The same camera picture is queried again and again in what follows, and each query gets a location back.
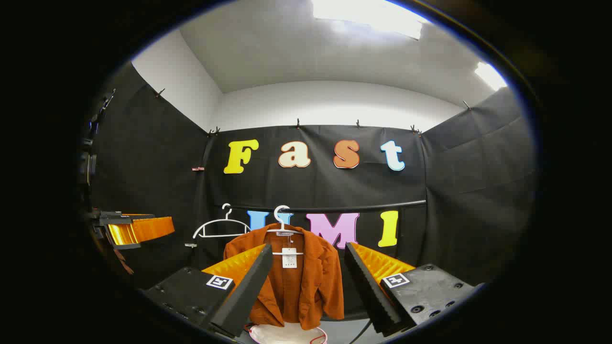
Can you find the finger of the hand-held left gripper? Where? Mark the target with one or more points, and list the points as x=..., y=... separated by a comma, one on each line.
x=143, y=229

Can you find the black backdrop cloth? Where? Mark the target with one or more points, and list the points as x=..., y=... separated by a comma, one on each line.
x=143, y=167

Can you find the white clothes hanger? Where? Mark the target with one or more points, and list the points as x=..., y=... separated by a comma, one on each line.
x=283, y=231
x=225, y=217

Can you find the orange knit jacket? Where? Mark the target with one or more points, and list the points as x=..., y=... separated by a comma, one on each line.
x=315, y=286

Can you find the white pink-rimmed laundry hamper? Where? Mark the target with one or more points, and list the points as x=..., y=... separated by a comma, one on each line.
x=287, y=334

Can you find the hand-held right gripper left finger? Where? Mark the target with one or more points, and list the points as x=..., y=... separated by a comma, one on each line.
x=248, y=291

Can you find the small ceiling light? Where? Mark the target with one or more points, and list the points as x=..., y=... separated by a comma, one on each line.
x=490, y=76

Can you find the large ceiling light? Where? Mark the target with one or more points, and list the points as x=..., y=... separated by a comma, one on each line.
x=368, y=14

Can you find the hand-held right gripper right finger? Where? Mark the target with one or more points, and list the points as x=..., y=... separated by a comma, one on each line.
x=363, y=286

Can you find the white paper tag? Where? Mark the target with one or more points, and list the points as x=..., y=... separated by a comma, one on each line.
x=289, y=259

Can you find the black clothes rack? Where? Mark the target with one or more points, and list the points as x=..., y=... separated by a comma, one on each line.
x=334, y=209

